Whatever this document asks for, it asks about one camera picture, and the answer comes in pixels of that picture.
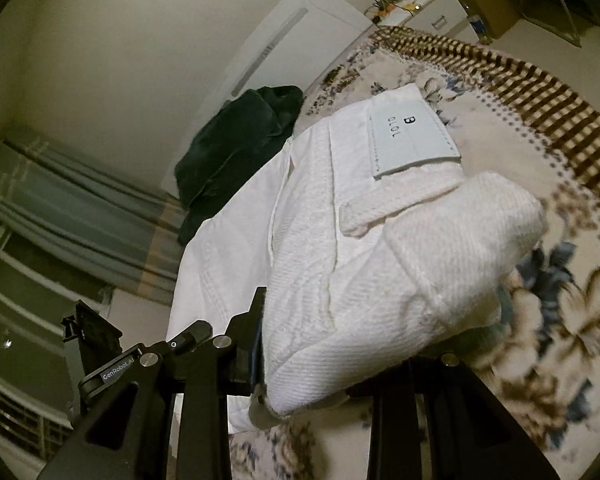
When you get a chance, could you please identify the white pants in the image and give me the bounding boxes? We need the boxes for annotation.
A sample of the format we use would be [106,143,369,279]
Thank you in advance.
[166,82,548,436]

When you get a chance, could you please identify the grey-green curtain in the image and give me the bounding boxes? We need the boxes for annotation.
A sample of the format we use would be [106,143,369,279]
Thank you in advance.
[0,127,188,306]

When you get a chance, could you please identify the white framed window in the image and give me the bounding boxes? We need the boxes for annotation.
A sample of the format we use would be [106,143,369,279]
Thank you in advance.
[0,210,116,426]

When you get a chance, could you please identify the white nightstand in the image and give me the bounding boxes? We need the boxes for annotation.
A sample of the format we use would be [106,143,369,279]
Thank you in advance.
[365,0,473,36]

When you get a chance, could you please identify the dark green blanket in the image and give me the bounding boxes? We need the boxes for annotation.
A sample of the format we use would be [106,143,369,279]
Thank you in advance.
[174,85,306,247]

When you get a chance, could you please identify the brown checkered sheet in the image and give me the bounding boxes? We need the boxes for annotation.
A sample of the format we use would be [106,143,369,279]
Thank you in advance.
[370,24,600,206]

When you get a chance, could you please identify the white bed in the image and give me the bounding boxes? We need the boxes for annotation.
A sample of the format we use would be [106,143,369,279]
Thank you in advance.
[166,0,600,480]

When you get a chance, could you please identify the plastic water bottle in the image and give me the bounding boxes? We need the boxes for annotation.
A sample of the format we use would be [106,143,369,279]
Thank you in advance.
[469,12,491,43]

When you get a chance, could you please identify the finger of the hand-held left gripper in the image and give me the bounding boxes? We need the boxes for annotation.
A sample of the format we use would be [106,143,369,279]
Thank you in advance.
[62,300,123,376]
[167,321,215,356]

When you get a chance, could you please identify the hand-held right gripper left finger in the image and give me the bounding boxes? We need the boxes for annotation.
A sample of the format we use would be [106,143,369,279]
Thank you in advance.
[37,287,268,480]

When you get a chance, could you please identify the floral blanket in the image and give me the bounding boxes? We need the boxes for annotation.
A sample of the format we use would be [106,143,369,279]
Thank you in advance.
[225,25,600,480]

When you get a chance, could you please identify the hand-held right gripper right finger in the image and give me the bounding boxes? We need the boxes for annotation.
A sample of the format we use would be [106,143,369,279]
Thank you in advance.
[347,352,561,480]

